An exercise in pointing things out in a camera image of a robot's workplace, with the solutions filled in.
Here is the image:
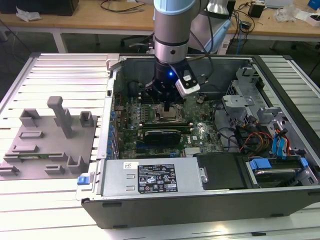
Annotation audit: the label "red yellow power wires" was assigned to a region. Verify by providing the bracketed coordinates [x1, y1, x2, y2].
[238, 131, 274, 154]

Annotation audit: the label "black graphics card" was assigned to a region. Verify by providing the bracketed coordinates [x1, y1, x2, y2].
[138, 128, 183, 146]

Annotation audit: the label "small electronic device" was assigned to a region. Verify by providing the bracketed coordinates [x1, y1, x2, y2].
[239, 20, 251, 33]

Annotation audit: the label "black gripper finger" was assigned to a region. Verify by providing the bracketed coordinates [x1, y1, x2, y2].
[167, 96, 186, 112]
[144, 81, 168, 112]

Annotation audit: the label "metal socket cover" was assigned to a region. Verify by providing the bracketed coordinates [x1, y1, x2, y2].
[155, 104, 186, 123]

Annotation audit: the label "silver chipset heatsink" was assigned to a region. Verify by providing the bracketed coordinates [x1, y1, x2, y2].
[184, 147, 204, 158]

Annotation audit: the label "black plastic shroud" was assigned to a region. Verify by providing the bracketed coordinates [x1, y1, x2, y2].
[193, 152, 251, 190]

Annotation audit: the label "black monitor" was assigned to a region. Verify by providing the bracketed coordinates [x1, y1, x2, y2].
[0, 0, 80, 15]

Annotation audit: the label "CPU socket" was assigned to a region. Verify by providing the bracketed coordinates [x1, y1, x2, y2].
[154, 103, 187, 124]

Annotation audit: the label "small black box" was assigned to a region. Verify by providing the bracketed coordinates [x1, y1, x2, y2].
[247, 3, 265, 19]

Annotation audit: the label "open black PC case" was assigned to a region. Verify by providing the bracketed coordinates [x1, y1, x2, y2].
[75, 53, 320, 230]

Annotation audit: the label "wooden desk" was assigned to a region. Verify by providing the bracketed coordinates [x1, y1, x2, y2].
[226, 0, 320, 51]
[0, 0, 155, 53]

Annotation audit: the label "blue network cable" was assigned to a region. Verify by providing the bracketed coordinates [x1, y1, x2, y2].
[235, 31, 245, 55]

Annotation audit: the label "white cardboard box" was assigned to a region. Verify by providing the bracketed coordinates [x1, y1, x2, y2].
[308, 13, 320, 27]

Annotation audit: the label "black camera cable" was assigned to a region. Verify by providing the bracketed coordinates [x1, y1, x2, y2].
[186, 8, 216, 87]

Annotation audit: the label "grey metal drive cage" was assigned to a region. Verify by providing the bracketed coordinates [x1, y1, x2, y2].
[221, 66, 313, 161]

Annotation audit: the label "blue flat data cable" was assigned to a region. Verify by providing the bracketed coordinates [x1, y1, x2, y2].
[271, 128, 292, 161]

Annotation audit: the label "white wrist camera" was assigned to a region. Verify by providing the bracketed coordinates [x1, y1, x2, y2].
[174, 71, 201, 97]

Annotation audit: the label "grey power supply unit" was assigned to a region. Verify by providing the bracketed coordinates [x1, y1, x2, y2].
[100, 158, 209, 199]

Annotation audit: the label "green motherboard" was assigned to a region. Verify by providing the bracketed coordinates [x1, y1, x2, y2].
[112, 91, 226, 160]

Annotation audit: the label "blue disk carrier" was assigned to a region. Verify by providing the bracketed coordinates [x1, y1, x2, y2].
[248, 157, 310, 172]

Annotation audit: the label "grey parts rack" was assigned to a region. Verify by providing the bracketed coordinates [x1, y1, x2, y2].
[0, 95, 99, 181]

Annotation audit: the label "white plastic bag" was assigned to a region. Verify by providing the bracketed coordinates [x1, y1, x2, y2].
[15, 6, 42, 23]

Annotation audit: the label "blue case latch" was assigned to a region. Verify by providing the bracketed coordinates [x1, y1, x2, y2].
[77, 175, 91, 187]

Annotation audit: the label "clear plastic bags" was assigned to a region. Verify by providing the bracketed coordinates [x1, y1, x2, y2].
[274, 2, 311, 24]

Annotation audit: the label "black hard disk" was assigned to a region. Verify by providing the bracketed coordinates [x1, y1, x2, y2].
[252, 168, 301, 189]

